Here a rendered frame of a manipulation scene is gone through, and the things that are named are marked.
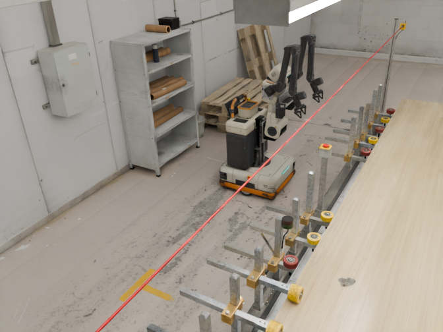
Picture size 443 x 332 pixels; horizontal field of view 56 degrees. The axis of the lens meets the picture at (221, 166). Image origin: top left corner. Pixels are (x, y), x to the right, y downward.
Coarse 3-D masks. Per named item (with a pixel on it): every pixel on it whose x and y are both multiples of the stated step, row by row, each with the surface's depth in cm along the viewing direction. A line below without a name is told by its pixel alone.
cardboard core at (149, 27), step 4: (148, 24) 473; (152, 24) 472; (148, 28) 472; (152, 28) 470; (156, 28) 467; (160, 28) 464; (164, 28) 462; (168, 28) 467; (164, 32) 466; (168, 32) 465
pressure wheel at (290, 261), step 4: (288, 256) 229; (292, 256) 229; (284, 260) 227; (288, 260) 227; (292, 260) 226; (296, 260) 226; (284, 264) 226; (288, 264) 224; (292, 264) 224; (296, 264) 225; (288, 268) 225; (292, 268) 225
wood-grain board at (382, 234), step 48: (384, 144) 347; (432, 144) 343; (384, 192) 283; (432, 192) 280; (336, 240) 240; (384, 240) 239; (432, 240) 237; (336, 288) 208; (384, 288) 207; (432, 288) 206
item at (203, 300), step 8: (184, 288) 204; (192, 296) 200; (200, 296) 199; (208, 304) 196; (216, 304) 194; (224, 304) 194; (240, 312) 189; (240, 320) 189; (248, 320) 186; (256, 320) 185; (264, 320) 185; (256, 328) 185; (264, 328) 182
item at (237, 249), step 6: (228, 246) 246; (234, 246) 245; (240, 252) 243; (246, 252) 240; (252, 252) 240; (252, 258) 240; (264, 258) 235; (270, 258) 235; (282, 264) 231; (288, 270) 229
